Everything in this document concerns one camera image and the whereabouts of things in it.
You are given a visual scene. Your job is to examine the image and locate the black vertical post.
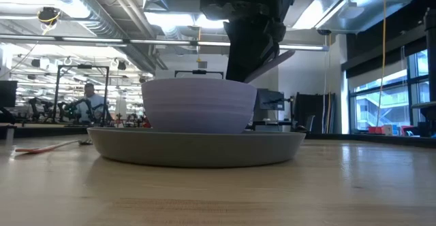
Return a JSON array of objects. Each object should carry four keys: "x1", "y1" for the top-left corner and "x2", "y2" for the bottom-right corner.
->
[{"x1": 423, "y1": 7, "x2": 436, "y2": 121}]

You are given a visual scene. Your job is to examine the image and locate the lavender ribbed bowl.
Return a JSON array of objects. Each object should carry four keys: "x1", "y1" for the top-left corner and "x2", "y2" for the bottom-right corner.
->
[{"x1": 140, "y1": 77, "x2": 258, "y2": 135}]

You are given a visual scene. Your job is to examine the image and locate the long ceiling light bar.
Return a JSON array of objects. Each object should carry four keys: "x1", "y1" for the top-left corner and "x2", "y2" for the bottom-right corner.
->
[{"x1": 0, "y1": 33, "x2": 330, "y2": 52}]

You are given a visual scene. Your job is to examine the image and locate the orange fork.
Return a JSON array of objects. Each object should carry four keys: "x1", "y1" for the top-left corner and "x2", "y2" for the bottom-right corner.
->
[{"x1": 14, "y1": 138, "x2": 93, "y2": 155}]

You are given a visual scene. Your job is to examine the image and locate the black ceiling camera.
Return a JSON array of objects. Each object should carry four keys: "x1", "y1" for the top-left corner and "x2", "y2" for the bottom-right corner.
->
[{"x1": 36, "y1": 6, "x2": 62, "y2": 27}]

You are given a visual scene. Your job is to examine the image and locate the black metal station frame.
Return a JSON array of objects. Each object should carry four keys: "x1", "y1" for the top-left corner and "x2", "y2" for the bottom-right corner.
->
[
  {"x1": 52, "y1": 64, "x2": 110, "y2": 127},
  {"x1": 174, "y1": 69, "x2": 225, "y2": 80}
]

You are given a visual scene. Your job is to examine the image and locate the black wall-mounted monitor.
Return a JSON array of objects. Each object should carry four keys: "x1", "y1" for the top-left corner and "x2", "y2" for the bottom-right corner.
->
[{"x1": 254, "y1": 88, "x2": 285, "y2": 112}]

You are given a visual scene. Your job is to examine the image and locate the grey round plate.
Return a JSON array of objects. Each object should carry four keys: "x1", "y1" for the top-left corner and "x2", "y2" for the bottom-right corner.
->
[{"x1": 87, "y1": 127, "x2": 307, "y2": 169}]

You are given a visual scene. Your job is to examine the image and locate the black standing panel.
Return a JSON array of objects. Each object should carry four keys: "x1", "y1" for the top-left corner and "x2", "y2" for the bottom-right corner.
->
[{"x1": 293, "y1": 92, "x2": 337, "y2": 134}]

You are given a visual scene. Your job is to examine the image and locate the person at robot station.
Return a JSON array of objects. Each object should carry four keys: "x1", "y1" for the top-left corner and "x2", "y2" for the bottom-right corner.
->
[{"x1": 74, "y1": 82, "x2": 107, "y2": 124}]

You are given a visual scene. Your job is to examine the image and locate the yellow hanging cable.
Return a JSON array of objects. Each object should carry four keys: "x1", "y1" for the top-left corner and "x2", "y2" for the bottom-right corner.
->
[{"x1": 375, "y1": 0, "x2": 389, "y2": 128}]

